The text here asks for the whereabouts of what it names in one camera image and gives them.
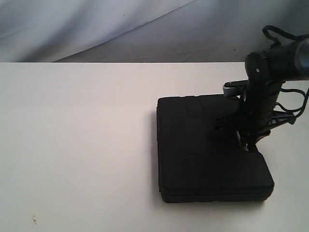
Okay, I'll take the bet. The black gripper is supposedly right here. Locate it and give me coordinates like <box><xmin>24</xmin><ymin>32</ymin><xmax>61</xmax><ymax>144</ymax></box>
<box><xmin>213</xmin><ymin>106</ymin><xmax>296</xmax><ymax>152</ymax></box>

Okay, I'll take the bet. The black plastic tool case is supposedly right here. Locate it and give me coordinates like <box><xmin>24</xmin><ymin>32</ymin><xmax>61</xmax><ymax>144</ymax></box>
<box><xmin>156</xmin><ymin>94</ymin><xmax>274</xmax><ymax>203</ymax></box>

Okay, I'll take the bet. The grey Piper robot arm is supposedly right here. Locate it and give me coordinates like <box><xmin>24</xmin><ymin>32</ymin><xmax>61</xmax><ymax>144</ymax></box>
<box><xmin>216</xmin><ymin>38</ymin><xmax>309</xmax><ymax>151</ymax></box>

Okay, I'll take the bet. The black cable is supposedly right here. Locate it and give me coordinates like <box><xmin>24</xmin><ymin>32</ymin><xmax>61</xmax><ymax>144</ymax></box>
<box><xmin>238</xmin><ymin>25</ymin><xmax>309</xmax><ymax>126</ymax></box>

